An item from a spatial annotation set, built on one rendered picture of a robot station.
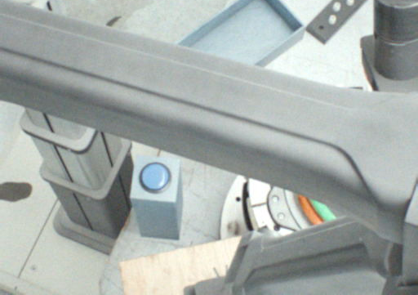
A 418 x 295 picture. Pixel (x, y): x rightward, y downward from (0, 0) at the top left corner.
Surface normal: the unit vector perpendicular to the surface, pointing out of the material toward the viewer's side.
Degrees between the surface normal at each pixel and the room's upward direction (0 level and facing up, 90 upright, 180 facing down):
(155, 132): 88
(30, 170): 0
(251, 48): 0
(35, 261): 0
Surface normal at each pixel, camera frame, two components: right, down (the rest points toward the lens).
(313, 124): -0.21, -0.41
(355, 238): -0.89, -0.44
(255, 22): 0.01, -0.35
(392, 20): -0.42, 0.74
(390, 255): 0.23, -0.23
